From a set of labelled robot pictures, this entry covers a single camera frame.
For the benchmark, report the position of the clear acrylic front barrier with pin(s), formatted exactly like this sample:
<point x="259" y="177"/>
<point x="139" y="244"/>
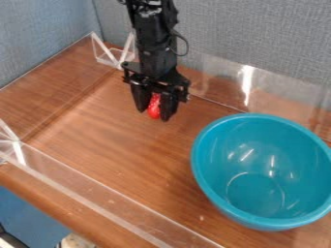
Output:
<point x="120" y="210"/>

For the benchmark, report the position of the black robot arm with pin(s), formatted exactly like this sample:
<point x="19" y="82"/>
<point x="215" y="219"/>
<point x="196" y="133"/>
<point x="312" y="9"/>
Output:
<point x="153" y="18"/>

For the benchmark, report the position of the blue plastic bowl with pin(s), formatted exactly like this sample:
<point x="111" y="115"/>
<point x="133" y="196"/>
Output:
<point x="263" y="169"/>

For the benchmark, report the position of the clear acrylic corner bracket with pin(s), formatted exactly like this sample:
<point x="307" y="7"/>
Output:
<point x="112" y="56"/>

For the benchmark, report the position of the clear acrylic barrier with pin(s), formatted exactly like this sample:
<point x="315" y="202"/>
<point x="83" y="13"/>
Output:
<point x="120" y="210"/>
<point x="252" y="89"/>

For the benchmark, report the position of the red toy strawberry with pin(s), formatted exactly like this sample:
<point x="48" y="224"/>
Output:
<point x="153" y="106"/>

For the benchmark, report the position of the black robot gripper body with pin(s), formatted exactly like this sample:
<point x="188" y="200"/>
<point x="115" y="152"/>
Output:
<point x="155" y="71"/>

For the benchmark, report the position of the clear acrylic left bracket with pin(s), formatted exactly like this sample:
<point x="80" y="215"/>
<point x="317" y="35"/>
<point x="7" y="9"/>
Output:
<point x="11" y="145"/>

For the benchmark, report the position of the clear acrylic back barrier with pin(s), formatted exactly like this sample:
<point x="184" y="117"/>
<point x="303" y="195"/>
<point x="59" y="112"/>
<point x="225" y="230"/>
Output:
<point x="252" y="89"/>

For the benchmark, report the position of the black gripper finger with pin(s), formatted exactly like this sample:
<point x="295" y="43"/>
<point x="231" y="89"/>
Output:
<point x="168" y="105"/>
<point x="141" y="96"/>

